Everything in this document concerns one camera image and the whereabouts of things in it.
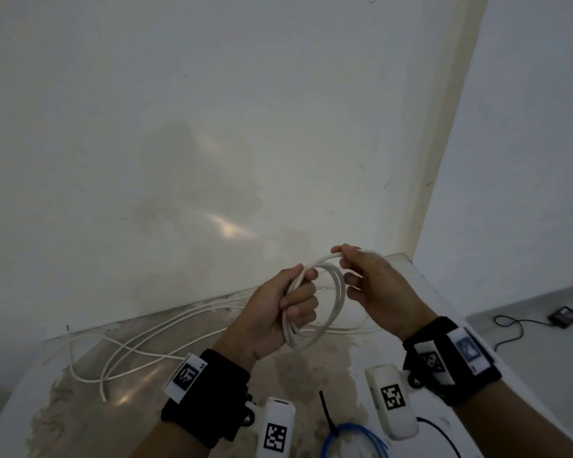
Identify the person's left hand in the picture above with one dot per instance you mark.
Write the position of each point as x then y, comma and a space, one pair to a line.
262, 319

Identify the person's right hand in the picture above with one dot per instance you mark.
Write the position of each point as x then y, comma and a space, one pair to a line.
387, 295

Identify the black zip tie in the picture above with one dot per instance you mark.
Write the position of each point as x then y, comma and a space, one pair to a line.
328, 414

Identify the person's right forearm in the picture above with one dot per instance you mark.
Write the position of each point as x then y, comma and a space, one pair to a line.
525, 419

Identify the black power adapter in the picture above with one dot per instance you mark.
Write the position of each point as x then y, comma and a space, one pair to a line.
564, 316

